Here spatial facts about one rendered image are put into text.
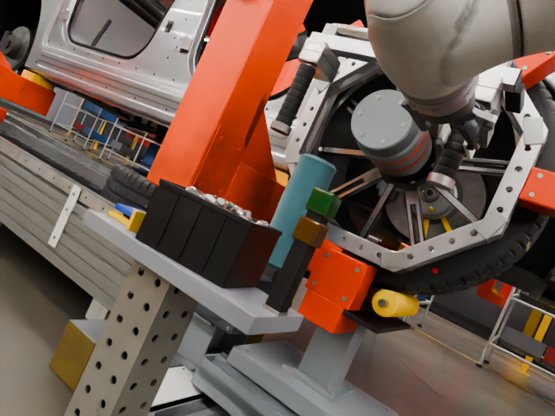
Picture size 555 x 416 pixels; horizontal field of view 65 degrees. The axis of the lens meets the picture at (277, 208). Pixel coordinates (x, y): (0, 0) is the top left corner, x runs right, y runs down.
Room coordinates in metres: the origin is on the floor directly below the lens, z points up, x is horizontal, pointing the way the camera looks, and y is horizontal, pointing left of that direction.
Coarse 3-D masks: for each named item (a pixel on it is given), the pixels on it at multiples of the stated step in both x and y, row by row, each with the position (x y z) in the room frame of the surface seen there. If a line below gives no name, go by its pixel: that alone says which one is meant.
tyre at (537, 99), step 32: (544, 96) 0.94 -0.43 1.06; (544, 160) 0.92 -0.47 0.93; (512, 224) 0.92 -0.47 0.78; (544, 224) 0.98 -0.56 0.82; (352, 256) 1.07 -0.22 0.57; (480, 256) 0.93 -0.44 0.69; (512, 256) 0.92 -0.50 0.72; (384, 288) 1.03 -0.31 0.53; (416, 288) 0.99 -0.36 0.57; (448, 288) 0.99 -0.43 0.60
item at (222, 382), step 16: (224, 352) 1.19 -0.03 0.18; (208, 368) 1.12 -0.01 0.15; (224, 368) 1.16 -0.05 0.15; (208, 384) 1.11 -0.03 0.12; (224, 384) 1.09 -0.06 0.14; (240, 384) 1.07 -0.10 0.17; (256, 384) 1.11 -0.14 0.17; (224, 400) 1.08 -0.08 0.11; (240, 400) 1.06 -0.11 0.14; (256, 400) 1.04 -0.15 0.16; (272, 400) 1.07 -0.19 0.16
